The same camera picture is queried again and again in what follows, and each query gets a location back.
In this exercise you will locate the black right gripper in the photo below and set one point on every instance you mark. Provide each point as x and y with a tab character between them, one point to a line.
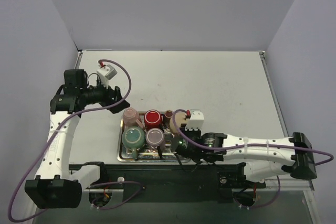
176	145

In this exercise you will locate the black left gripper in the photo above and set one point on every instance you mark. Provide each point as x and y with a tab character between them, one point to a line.
112	96

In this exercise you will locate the lilac mug black handle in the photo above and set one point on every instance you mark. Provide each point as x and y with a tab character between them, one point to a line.
155	141

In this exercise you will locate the beige round mug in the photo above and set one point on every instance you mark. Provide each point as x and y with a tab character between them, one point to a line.
180	121

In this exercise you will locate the brown glazed mug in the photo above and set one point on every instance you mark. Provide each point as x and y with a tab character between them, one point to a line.
166	117

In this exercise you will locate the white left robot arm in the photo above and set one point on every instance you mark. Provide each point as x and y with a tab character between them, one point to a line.
53	185

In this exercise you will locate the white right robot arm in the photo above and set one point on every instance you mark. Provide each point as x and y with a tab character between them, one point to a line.
263	158

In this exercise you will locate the pink faceted mug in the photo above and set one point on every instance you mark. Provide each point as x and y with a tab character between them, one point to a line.
131	118

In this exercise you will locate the teal glazed mug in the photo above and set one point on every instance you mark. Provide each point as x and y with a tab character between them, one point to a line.
133	138

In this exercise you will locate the shiny steel tray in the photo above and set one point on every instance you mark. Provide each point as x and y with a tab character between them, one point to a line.
145	155

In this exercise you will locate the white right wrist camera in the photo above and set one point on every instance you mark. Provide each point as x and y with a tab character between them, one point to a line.
195	120

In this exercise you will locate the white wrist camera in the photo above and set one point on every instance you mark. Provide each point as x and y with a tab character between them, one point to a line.
195	120
105	74

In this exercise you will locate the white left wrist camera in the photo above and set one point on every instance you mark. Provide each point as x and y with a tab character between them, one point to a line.
105	74

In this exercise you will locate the red mug black handle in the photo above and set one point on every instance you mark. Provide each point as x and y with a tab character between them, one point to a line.
152	119

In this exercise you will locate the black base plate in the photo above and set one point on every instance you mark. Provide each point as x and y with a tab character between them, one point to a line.
167	183

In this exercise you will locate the aluminium frame rail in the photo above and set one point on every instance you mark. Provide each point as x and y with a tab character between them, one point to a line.
287	182

